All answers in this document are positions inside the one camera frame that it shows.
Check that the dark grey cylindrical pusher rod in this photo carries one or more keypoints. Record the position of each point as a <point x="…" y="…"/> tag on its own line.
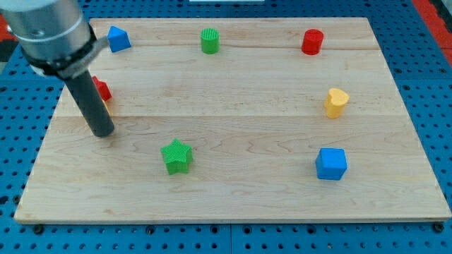
<point x="89" y="101"/>

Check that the black clamp mount ring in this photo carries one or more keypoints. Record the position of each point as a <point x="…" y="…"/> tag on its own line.
<point x="56" y="56"/>

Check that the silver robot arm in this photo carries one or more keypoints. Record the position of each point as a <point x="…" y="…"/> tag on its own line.
<point x="41" y="19"/>

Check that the red star block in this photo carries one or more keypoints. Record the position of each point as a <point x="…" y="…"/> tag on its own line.
<point x="102" y="88"/>

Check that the green star block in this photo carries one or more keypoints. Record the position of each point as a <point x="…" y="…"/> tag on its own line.
<point x="177" y="157"/>

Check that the yellow block behind rod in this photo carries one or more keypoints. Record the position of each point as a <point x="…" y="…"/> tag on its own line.
<point x="107" y="108"/>

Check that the blue triangle block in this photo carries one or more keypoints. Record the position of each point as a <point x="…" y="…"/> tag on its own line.
<point x="118" y="39"/>

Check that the green cylinder block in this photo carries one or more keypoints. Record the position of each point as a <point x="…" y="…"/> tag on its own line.
<point x="210" y="40"/>

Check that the light wooden board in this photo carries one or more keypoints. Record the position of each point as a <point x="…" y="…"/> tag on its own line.
<point x="253" y="115"/>

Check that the red cylinder block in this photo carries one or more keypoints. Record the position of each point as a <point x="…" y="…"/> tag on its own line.
<point x="312" y="42"/>

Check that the yellow heart block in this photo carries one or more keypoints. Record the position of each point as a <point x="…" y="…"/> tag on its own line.
<point x="335" y="102"/>

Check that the blue cube block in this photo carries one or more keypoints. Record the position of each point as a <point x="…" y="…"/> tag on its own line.
<point x="331" y="163"/>

